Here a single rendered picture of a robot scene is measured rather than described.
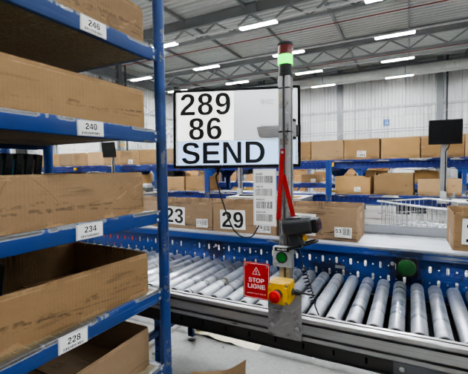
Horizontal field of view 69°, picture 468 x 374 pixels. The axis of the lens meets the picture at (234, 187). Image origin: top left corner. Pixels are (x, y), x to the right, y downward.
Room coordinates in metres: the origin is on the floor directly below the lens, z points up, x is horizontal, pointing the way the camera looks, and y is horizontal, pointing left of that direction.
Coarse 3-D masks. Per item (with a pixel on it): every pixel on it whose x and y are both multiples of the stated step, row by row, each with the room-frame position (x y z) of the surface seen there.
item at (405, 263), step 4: (404, 260) 1.45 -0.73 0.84; (408, 260) 1.44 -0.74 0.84; (400, 264) 1.45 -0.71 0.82; (404, 264) 1.44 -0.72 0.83; (408, 264) 1.44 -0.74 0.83; (412, 264) 1.43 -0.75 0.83; (400, 268) 1.45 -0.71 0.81; (404, 268) 1.44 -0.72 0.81; (408, 268) 1.44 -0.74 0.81; (412, 268) 1.43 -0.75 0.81; (400, 272) 1.45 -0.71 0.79; (404, 272) 1.44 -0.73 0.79; (408, 272) 1.44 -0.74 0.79; (412, 272) 1.43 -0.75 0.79
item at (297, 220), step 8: (296, 216) 1.11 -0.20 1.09; (304, 216) 1.10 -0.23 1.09; (312, 216) 1.09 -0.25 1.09; (288, 224) 1.07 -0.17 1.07; (296, 224) 1.06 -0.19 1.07; (304, 224) 1.05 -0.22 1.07; (312, 224) 1.04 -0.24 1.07; (320, 224) 1.07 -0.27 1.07; (288, 232) 1.07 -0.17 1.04; (296, 232) 1.06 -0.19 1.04; (304, 232) 1.05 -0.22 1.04; (312, 232) 1.05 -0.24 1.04; (296, 240) 1.08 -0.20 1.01; (304, 240) 1.08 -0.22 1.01; (288, 248) 1.08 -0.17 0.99; (296, 248) 1.07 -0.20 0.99
